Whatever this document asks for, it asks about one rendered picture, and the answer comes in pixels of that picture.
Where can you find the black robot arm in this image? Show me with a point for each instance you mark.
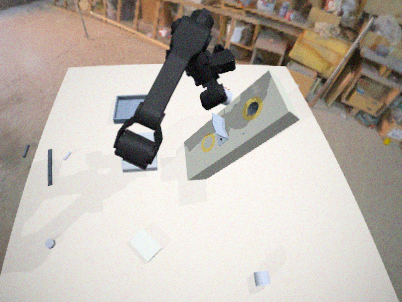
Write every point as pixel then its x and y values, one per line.
pixel 190 36

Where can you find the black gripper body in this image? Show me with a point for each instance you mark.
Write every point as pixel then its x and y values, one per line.
pixel 201 73

